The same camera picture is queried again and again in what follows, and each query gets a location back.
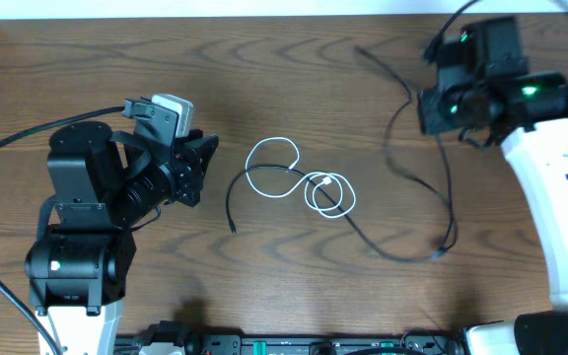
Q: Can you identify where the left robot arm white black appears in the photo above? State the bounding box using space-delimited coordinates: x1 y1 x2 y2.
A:
25 121 219 354

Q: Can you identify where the thick black USB cable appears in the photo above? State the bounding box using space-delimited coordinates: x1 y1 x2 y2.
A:
352 44 460 261

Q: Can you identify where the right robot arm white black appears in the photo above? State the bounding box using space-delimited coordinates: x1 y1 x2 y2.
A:
418 17 568 354

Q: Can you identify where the white USB cable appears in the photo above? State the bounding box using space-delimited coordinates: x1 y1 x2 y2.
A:
244 136 358 220

